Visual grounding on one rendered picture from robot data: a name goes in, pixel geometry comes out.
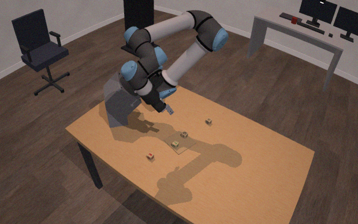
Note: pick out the cream block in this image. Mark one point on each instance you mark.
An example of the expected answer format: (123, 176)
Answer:
(175, 144)
(150, 156)
(208, 121)
(184, 134)

